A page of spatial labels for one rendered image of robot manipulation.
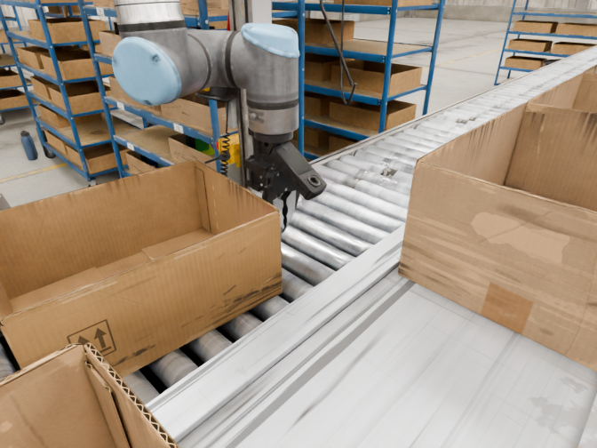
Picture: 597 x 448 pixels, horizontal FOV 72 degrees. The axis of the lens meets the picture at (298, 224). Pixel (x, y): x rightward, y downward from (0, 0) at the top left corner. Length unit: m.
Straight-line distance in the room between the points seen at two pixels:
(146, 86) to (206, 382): 0.39
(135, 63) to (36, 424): 0.45
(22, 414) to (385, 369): 0.32
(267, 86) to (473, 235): 0.39
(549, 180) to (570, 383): 0.45
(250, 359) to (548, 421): 0.29
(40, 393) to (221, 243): 0.37
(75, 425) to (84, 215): 0.56
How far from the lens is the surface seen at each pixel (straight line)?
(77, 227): 0.85
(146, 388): 0.65
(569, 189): 0.88
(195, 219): 0.93
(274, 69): 0.69
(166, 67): 0.60
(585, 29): 5.74
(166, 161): 1.95
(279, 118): 0.70
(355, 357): 0.48
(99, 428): 0.34
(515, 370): 0.52
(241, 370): 0.45
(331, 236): 0.92
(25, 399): 0.30
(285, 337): 0.48
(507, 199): 0.48
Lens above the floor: 1.24
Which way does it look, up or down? 31 degrees down
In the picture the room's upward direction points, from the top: straight up
